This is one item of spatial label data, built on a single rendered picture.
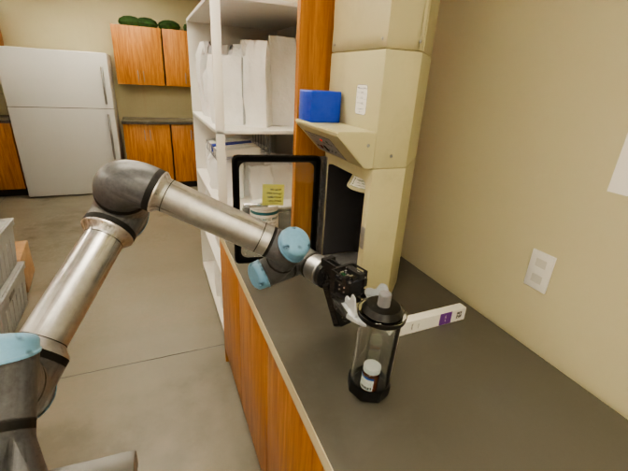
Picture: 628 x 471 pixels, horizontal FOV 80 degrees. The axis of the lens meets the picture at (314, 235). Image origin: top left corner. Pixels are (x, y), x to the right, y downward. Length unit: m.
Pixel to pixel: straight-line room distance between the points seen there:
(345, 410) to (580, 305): 0.67
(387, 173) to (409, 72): 0.26
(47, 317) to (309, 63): 1.01
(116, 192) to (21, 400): 0.40
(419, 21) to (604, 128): 0.51
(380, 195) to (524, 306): 0.55
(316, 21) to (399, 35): 0.38
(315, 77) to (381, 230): 0.56
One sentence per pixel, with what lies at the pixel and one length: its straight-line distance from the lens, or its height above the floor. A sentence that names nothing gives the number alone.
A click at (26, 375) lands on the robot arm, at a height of 1.21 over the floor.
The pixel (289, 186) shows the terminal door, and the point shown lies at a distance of 1.33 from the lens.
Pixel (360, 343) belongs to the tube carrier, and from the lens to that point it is 0.87.
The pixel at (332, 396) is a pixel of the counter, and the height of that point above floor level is 0.94.
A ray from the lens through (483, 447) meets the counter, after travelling 0.97.
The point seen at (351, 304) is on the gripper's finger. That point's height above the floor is 1.18.
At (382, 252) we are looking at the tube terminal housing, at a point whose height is 1.15.
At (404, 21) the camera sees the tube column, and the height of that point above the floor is 1.77.
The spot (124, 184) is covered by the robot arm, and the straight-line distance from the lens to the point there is 0.86.
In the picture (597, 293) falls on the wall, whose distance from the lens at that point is 1.18.
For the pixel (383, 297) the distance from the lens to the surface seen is 0.82.
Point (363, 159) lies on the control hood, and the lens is 1.04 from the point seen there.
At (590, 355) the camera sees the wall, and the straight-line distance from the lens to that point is 1.24.
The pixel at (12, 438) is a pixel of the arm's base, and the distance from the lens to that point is 0.71.
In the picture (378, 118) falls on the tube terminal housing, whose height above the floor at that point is 1.55.
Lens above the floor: 1.63
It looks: 22 degrees down
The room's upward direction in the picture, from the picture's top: 3 degrees clockwise
